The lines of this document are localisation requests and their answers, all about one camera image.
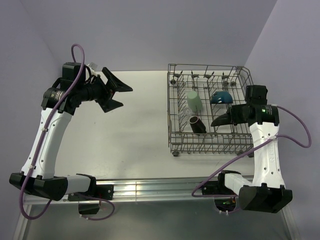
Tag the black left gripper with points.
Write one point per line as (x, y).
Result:
(106, 103)

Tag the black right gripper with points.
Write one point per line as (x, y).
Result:
(236, 119)

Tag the blue bowl with tan interior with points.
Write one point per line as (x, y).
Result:
(221, 97)

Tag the dark brown mug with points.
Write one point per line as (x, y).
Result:
(197, 125)

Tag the light green cup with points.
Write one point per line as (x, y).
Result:
(194, 101)

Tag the clear drinking glass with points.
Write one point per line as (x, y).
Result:
(185, 114)

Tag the black square floral plate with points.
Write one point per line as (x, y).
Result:
(223, 120)

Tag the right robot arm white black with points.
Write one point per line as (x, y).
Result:
(266, 192)

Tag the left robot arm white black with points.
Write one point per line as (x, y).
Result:
(37, 176)

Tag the grey wire dish rack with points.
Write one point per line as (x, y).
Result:
(206, 79)

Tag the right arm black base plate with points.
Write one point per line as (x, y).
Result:
(224, 199)

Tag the aluminium rail frame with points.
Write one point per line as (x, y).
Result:
(129, 149)

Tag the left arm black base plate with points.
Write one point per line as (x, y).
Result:
(102, 192)

